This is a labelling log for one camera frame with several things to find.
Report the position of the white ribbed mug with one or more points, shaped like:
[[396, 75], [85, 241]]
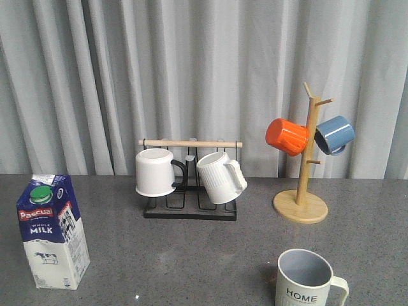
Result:
[[222, 177]]

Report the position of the wooden mug tree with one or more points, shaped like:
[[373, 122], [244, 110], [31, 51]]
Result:
[[299, 205]]

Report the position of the black wire mug rack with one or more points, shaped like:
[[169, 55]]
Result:
[[190, 200]]

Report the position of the blue white milk carton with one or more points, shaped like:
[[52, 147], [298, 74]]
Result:
[[52, 232]]

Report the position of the blue mug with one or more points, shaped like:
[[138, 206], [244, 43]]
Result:
[[333, 135]]

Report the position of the cream HOME mug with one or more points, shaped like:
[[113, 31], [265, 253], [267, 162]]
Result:
[[305, 278]]

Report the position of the grey curtain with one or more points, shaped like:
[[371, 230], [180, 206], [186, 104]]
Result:
[[83, 81]]

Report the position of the orange mug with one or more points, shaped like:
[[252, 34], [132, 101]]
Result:
[[287, 136]]

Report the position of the white mug black handle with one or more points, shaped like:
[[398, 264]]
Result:
[[155, 175]]

